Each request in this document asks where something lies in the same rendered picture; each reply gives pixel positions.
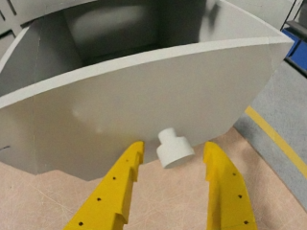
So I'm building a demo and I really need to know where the grey chest of drawers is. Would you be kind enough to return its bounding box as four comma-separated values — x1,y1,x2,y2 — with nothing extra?
0,0,96,175

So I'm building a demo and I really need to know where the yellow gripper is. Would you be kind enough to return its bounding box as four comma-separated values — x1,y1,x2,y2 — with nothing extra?
62,141,258,230

